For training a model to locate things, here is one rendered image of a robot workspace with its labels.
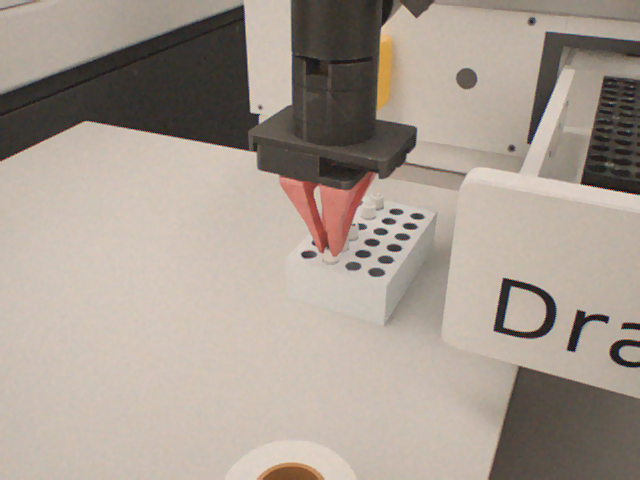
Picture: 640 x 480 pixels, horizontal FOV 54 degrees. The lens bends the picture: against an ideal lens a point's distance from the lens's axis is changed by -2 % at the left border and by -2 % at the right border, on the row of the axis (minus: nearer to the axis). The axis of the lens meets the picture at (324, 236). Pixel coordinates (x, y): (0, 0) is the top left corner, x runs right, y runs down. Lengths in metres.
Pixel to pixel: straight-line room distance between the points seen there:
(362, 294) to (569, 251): 0.19
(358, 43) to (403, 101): 0.30
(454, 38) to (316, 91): 0.28
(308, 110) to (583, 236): 0.19
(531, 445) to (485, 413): 0.51
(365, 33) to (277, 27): 0.34
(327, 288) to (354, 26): 0.20
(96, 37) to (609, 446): 0.92
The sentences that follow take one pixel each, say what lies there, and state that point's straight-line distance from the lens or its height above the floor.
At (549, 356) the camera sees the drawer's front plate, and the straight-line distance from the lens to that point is 0.37.
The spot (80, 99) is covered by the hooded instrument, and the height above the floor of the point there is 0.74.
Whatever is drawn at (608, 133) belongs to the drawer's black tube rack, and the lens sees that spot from 0.49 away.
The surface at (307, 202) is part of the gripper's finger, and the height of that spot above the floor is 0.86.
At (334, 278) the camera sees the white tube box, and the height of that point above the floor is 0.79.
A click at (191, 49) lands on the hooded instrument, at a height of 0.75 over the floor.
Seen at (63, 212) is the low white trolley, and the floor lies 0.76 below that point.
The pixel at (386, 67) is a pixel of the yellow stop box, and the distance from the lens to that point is 0.67.
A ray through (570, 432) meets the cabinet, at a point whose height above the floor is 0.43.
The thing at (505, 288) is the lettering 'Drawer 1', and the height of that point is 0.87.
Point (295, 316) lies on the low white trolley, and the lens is 0.49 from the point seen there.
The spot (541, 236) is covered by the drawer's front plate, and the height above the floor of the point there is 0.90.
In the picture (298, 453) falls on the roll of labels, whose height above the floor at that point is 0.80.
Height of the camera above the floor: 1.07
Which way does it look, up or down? 31 degrees down
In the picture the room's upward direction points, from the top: straight up
